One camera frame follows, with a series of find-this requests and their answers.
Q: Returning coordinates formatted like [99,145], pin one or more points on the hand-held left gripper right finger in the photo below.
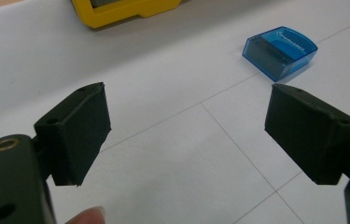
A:
[309,133]

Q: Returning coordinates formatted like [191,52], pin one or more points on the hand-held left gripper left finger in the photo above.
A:
[73,137]

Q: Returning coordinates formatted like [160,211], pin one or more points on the small blue plastic box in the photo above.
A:
[280,53]

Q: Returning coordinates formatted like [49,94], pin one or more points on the yellow black drawer organizer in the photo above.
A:
[110,16]

